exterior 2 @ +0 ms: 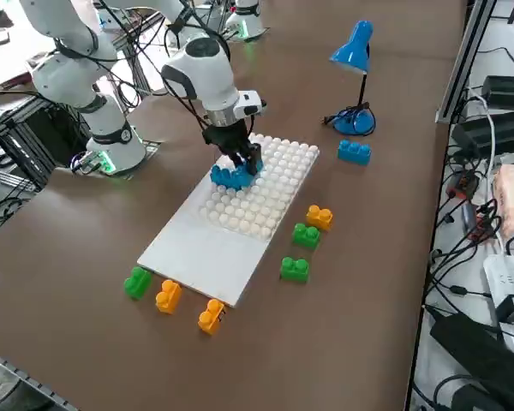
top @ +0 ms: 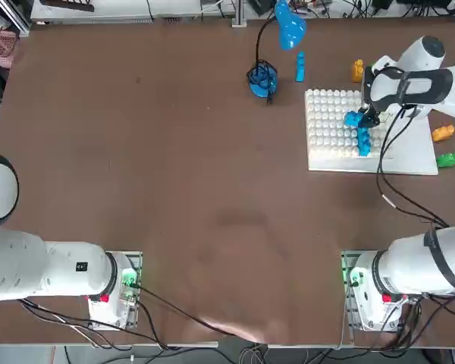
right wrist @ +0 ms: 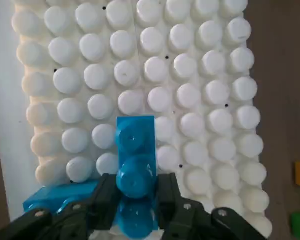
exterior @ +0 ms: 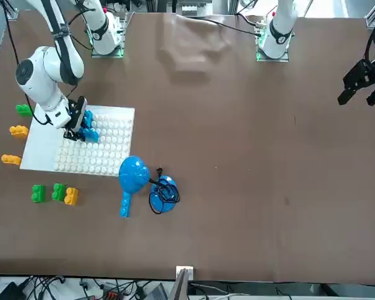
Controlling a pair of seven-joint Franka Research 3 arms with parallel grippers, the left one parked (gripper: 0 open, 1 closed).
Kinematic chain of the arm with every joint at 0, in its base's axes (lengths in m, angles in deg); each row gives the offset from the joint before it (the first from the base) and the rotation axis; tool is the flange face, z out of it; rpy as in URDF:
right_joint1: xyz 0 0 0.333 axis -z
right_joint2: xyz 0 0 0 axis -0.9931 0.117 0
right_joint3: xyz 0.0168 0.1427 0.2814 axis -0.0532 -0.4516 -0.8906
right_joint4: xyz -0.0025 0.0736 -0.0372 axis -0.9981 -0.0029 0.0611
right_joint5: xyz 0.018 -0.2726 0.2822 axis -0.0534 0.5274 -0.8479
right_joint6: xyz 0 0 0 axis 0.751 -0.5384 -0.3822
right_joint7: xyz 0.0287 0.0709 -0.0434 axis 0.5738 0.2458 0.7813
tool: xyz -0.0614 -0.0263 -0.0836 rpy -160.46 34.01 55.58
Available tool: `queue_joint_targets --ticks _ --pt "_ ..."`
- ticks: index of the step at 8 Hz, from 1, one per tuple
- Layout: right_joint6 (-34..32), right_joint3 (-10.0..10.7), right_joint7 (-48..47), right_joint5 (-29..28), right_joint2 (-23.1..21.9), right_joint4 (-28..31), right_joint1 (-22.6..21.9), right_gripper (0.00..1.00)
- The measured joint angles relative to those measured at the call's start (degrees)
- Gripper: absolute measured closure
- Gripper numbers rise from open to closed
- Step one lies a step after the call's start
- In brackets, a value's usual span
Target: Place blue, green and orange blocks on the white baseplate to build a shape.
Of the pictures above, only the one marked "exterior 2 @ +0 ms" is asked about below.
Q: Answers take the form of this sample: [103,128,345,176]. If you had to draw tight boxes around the orange two-stud block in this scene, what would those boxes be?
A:
[306,204,334,232]
[154,279,183,315]
[197,298,227,336]

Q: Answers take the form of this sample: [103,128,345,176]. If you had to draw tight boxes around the white power strip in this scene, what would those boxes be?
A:
[482,253,514,309]

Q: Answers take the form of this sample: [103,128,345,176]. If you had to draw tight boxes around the blue desk lamp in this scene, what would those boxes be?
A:
[323,20,377,137]

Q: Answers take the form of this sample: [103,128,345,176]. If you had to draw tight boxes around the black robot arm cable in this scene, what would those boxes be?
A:
[93,0,258,134]

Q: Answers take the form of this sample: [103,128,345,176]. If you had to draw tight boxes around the aluminium profile post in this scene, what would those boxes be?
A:
[435,0,498,125]

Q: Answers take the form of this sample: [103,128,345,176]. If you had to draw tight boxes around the aluminium frame rack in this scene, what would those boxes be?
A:
[0,92,91,194]

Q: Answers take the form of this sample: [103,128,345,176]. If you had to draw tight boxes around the blue three-stud block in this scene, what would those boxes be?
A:
[233,160,266,188]
[337,140,373,165]
[209,164,243,193]

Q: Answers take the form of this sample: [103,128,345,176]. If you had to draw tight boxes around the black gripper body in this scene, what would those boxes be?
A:
[202,120,254,160]

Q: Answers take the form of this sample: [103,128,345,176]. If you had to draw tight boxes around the black power adapter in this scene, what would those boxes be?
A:
[451,109,514,155]
[429,311,514,386]
[481,74,514,100]

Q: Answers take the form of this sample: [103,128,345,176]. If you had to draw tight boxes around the white studded baseplate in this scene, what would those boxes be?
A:
[195,132,321,240]

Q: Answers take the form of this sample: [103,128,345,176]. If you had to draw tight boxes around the green two-stud block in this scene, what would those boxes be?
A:
[279,255,311,284]
[123,265,152,300]
[291,222,321,249]

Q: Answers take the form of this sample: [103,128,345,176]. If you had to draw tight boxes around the white flat board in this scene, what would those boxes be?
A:
[135,132,322,309]

